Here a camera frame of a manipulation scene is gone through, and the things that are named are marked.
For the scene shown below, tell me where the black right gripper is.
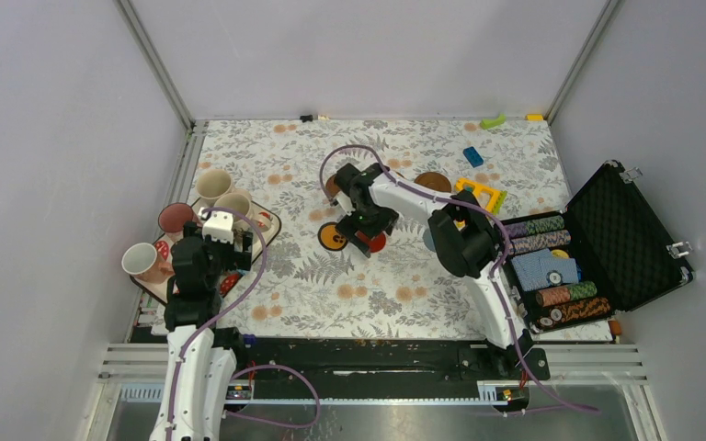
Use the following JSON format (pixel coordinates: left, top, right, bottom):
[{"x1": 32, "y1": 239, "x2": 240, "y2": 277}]
[{"x1": 336, "y1": 204, "x2": 401, "y2": 258}]

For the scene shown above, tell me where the cream mug with handle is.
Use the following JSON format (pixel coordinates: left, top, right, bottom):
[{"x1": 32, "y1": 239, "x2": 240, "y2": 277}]
[{"x1": 213, "y1": 188, "x2": 254, "y2": 220}]

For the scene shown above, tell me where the brown wooden coaster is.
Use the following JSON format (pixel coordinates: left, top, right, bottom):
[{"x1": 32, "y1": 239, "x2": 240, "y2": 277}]
[
  {"x1": 414, "y1": 172, "x2": 452, "y2": 193},
  {"x1": 325, "y1": 175, "x2": 340, "y2": 198}
]

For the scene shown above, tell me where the red round coaster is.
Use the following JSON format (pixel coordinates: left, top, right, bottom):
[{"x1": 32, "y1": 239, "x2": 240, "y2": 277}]
[{"x1": 369, "y1": 233, "x2": 387, "y2": 254}]

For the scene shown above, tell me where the brown wooden coaster top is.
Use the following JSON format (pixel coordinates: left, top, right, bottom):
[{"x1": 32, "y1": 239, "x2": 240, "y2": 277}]
[{"x1": 325, "y1": 175, "x2": 340, "y2": 198}]

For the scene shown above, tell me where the blue-grey round coaster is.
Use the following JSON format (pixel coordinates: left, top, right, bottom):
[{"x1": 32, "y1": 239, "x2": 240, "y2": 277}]
[{"x1": 422, "y1": 229, "x2": 436, "y2": 252}]

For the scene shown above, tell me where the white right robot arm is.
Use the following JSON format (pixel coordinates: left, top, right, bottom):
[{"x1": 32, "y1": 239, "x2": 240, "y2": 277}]
[{"x1": 329, "y1": 164, "x2": 548, "y2": 383}]

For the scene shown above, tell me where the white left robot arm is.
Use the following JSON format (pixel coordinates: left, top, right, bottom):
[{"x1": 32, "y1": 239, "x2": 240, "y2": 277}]
[{"x1": 150, "y1": 212, "x2": 253, "y2": 440}]

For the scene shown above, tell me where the yellow black-rimmed coaster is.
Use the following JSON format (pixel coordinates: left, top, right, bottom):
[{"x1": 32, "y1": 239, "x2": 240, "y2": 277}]
[{"x1": 317, "y1": 221, "x2": 347, "y2": 252}]

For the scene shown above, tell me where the white mushroom pattern tray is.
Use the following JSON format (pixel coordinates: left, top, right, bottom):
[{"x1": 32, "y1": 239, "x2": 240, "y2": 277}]
[{"x1": 129, "y1": 199, "x2": 281, "y2": 306}]

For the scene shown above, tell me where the floral tablecloth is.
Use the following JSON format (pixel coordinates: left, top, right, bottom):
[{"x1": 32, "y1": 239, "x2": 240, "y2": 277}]
[{"x1": 140, "y1": 119, "x2": 616, "y2": 342}]

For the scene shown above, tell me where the pink mug dark rim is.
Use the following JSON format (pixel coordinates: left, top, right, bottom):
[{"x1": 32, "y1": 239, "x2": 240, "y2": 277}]
[{"x1": 157, "y1": 202, "x2": 198, "y2": 243}]

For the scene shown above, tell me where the cream mug far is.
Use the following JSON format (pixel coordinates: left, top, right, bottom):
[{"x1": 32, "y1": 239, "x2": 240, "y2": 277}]
[{"x1": 195, "y1": 169, "x2": 234, "y2": 205}]

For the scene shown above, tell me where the pink mug white inside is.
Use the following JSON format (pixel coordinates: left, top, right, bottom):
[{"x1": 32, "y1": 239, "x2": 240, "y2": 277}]
[{"x1": 121, "y1": 243, "x2": 174, "y2": 283}]

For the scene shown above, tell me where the blue toy brick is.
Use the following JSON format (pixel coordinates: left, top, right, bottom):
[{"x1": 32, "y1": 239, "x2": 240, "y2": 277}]
[{"x1": 462, "y1": 146, "x2": 484, "y2": 168}]

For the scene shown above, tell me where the yellow toy shape sorter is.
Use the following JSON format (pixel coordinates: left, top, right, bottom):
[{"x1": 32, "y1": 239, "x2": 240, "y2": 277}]
[{"x1": 454, "y1": 178, "x2": 507, "y2": 215}]

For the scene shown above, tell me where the green plastic block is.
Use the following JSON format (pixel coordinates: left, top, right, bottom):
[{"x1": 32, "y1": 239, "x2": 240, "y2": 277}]
[{"x1": 479, "y1": 113, "x2": 507, "y2": 130}]

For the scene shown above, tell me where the black poker chip case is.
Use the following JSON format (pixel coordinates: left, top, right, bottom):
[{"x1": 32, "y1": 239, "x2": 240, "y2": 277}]
[{"x1": 504, "y1": 161, "x2": 693, "y2": 333}]

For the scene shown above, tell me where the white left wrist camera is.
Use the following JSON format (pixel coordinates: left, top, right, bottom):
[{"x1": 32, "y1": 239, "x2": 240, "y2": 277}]
[{"x1": 201, "y1": 211, "x2": 234, "y2": 244}]

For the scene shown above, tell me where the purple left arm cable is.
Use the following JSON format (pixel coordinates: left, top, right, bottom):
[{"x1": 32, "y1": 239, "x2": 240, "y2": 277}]
[{"x1": 165, "y1": 208, "x2": 322, "y2": 441}]

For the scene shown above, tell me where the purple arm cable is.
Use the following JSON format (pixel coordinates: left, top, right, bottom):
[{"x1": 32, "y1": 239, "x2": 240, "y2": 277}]
[
  {"x1": 318, "y1": 144, "x2": 601, "y2": 415},
  {"x1": 165, "y1": 208, "x2": 322, "y2": 441}
]

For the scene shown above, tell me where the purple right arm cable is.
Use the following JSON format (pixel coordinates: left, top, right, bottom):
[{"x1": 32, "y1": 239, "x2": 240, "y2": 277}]
[{"x1": 318, "y1": 144, "x2": 601, "y2": 415}]

